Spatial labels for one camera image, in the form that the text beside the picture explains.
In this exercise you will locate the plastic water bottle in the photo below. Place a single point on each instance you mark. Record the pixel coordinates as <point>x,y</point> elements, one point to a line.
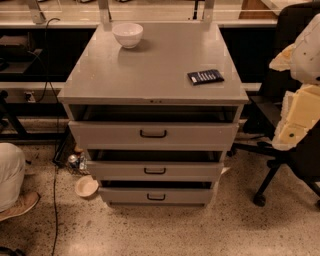
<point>82,162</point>

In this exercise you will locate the person's leg beige trousers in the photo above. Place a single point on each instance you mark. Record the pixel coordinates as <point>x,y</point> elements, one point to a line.
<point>12,171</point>

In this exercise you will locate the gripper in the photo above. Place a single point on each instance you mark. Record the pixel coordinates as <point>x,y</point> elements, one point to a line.
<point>307,56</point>

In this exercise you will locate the beige bowl on floor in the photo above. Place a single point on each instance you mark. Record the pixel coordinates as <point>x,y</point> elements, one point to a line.
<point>86,186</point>

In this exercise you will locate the grey drawer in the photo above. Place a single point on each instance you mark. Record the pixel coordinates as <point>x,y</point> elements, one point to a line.
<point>155,131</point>
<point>155,165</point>
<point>156,192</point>

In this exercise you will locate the grey bottom drawer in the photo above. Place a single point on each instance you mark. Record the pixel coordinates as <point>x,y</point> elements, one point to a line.
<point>156,192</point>

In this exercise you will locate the tan shoe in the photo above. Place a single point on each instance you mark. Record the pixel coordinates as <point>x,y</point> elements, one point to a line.
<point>23,204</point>

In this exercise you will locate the grey drawer cabinet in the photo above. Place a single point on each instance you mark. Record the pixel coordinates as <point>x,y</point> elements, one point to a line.
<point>152,77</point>

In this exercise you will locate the soda can on floor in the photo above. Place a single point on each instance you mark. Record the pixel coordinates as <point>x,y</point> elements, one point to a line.
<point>73,161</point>

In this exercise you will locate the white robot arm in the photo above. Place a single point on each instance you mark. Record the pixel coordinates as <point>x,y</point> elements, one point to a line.
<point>302,58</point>

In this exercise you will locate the grey middle drawer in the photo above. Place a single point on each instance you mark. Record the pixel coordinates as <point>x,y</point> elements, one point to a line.
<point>155,165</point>

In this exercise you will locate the wall power outlet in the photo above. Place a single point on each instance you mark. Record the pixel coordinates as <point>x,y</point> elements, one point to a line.
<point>29,97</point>

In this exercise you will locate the black office chair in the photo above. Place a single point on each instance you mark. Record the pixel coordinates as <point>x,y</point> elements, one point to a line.
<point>264,111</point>

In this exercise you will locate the grey top drawer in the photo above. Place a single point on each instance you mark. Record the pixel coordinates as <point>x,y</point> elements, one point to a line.
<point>155,131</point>

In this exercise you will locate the white ceramic bowl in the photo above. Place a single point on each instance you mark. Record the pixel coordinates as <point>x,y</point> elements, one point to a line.
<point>128,35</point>

